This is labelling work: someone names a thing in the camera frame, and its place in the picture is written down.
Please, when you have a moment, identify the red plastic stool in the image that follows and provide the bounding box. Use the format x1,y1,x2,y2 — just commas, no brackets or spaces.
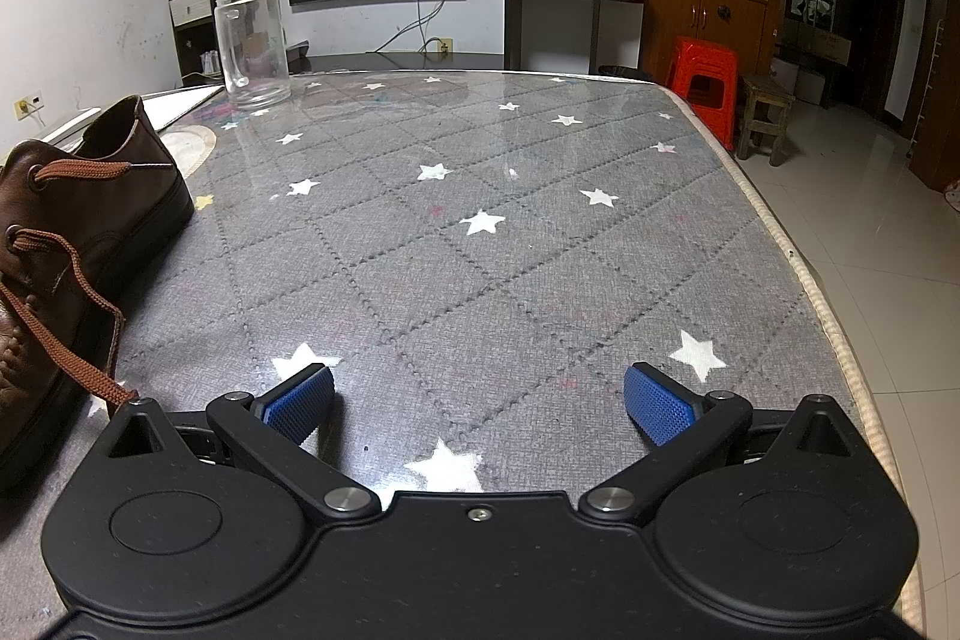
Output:
670,35,740,150

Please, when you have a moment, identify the dark low television stand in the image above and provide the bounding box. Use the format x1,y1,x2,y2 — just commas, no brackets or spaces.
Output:
289,40,511,75

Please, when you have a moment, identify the television power cable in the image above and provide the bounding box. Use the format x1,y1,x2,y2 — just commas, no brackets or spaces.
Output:
375,0,451,55

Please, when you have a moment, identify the small wooden stool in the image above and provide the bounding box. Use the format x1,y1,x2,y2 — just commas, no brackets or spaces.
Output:
735,72,796,166

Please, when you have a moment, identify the clear glass jar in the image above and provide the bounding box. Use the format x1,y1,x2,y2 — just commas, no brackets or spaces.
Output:
214,0,292,110

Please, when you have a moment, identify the brown shoelace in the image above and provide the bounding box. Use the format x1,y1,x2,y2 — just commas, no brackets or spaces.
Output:
0,158,143,420

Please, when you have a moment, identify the dark wooden door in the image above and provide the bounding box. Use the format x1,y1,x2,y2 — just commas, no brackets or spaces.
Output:
840,0,912,124

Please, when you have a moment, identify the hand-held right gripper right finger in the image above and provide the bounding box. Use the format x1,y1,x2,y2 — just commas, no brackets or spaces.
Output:
576,360,861,525

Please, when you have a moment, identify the white paper notepad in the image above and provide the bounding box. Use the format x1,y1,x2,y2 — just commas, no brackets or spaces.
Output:
139,85,222,127

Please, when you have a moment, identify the grey star-print table mat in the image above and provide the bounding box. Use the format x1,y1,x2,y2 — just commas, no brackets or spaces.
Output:
0,68,923,640

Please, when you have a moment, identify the brown leather shoe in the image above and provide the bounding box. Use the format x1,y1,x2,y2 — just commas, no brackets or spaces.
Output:
0,95,194,491

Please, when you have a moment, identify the white bar-shaped device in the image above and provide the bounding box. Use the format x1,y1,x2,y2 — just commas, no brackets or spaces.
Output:
37,106,102,146

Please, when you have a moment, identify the round black induction cooktop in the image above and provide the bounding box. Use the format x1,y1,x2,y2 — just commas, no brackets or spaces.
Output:
161,122,218,169

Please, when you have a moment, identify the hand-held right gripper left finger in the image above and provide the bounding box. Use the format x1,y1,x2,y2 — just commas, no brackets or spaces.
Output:
105,361,381,525

